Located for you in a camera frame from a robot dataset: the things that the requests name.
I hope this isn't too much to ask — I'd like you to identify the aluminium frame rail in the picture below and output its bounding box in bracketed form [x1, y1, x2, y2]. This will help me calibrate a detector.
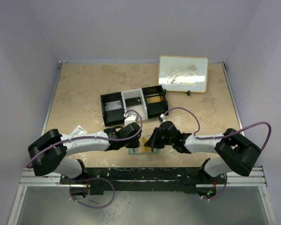
[221, 165, 268, 188]

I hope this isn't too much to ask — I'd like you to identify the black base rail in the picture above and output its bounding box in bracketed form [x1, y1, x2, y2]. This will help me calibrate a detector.
[60, 167, 226, 195]

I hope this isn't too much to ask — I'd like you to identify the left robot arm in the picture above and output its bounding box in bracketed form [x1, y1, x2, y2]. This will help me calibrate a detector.
[26, 122, 142, 184]

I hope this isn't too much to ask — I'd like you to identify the green card holder wallet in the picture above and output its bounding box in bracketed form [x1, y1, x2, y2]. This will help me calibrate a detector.
[128, 135, 159, 155]

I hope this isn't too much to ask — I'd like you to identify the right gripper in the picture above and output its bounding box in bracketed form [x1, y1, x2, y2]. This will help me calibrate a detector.
[145, 127, 174, 149]

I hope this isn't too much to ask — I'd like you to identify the white board wooden frame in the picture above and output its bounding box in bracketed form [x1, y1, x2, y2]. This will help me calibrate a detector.
[158, 55, 209, 93]

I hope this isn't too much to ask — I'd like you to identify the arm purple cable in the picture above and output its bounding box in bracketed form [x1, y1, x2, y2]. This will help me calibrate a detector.
[25, 110, 144, 168]
[159, 107, 272, 153]

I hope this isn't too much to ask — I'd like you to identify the gold card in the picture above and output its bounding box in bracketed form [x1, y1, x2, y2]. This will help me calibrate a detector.
[146, 95, 162, 104]

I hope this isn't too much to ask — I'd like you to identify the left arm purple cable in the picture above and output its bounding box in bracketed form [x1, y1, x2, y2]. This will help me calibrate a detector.
[25, 110, 144, 168]

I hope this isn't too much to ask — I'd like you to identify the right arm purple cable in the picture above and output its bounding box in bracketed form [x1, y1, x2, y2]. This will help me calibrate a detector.
[159, 107, 272, 153]

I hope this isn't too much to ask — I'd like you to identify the orange card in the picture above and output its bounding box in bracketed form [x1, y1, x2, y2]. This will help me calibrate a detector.
[142, 136, 153, 153]

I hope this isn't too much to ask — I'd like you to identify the black white sorting tray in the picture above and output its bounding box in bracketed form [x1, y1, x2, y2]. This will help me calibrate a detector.
[100, 85, 169, 127]

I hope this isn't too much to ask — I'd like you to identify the silver VIP card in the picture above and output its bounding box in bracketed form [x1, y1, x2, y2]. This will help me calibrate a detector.
[105, 101, 122, 111]

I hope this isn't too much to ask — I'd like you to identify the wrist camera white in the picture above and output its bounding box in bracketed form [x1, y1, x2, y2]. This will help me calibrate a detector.
[124, 112, 139, 126]
[158, 113, 167, 123]

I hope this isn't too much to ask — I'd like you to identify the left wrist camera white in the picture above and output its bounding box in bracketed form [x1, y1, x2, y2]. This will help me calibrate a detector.
[124, 112, 139, 126]

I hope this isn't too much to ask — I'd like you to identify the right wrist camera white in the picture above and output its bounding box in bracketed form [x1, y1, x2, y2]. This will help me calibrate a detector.
[158, 113, 167, 123]

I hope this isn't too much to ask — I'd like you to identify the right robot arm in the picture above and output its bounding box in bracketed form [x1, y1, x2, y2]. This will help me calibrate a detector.
[144, 121, 261, 183]

